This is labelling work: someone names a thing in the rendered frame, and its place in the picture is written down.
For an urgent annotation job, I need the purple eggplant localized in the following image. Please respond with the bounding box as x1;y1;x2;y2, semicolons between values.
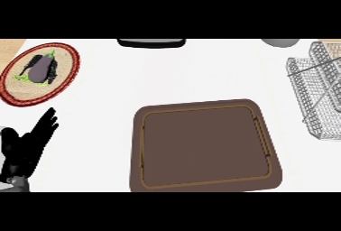
26;55;55;84

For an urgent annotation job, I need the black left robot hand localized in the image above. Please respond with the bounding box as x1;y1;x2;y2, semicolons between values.
0;106;60;184

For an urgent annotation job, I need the brown tray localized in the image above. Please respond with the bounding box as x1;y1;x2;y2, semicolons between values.
128;98;283;193

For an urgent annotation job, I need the black appliance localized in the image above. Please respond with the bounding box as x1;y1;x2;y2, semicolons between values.
116;38;187;49

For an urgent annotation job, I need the red-rimmed wicker plate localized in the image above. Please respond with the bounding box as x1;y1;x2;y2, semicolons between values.
0;42;80;107

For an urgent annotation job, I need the white wire tiered basket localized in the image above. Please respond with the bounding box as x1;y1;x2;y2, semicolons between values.
284;41;341;141

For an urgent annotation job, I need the grey round object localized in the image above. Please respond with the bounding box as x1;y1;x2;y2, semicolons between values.
259;38;300;49

